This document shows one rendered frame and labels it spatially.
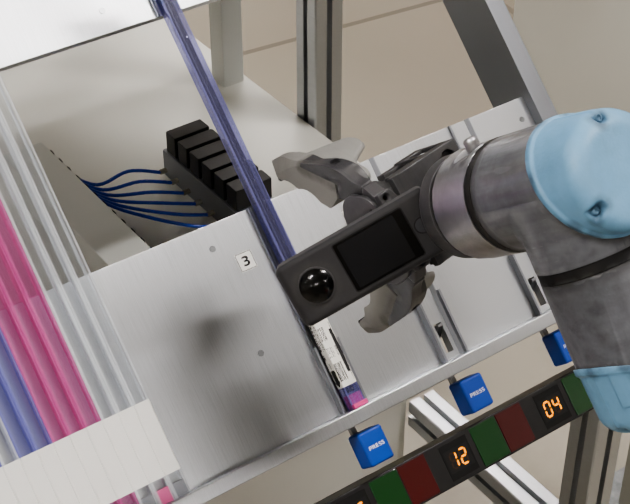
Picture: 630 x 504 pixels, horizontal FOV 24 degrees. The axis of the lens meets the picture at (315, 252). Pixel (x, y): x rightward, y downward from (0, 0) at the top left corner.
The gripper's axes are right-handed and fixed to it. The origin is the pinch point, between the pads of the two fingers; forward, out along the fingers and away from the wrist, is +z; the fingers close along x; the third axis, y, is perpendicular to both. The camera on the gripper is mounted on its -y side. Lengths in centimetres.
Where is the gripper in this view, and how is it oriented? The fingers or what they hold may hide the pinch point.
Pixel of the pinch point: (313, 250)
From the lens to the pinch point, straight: 112.9
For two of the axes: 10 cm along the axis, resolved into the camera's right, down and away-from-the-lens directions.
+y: 7.5, -4.9, 4.5
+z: -4.6, 1.1, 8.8
